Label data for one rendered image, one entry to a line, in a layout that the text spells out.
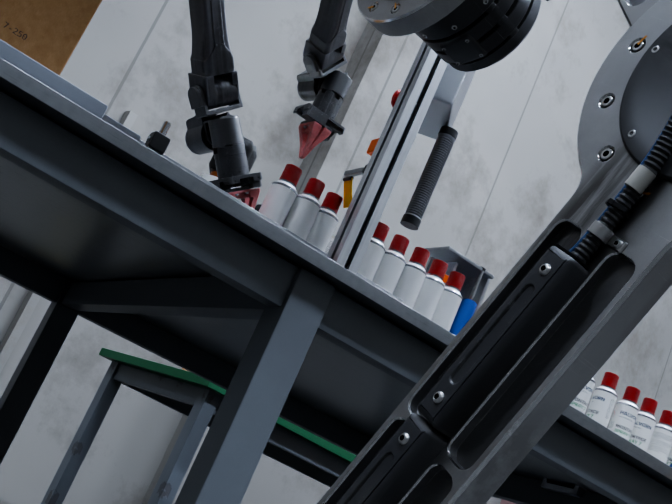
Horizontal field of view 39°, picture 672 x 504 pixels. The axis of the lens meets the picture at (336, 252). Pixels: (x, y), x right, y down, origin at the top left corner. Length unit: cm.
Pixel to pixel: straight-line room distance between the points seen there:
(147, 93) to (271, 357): 335
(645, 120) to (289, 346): 69
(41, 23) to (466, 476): 80
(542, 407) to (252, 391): 66
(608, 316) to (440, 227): 506
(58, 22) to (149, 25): 336
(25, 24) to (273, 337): 50
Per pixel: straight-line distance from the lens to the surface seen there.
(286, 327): 128
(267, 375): 127
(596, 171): 73
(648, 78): 75
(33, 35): 123
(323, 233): 179
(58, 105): 116
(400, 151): 172
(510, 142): 617
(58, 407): 443
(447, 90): 179
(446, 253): 205
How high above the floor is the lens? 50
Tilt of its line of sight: 16 degrees up
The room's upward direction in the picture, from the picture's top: 24 degrees clockwise
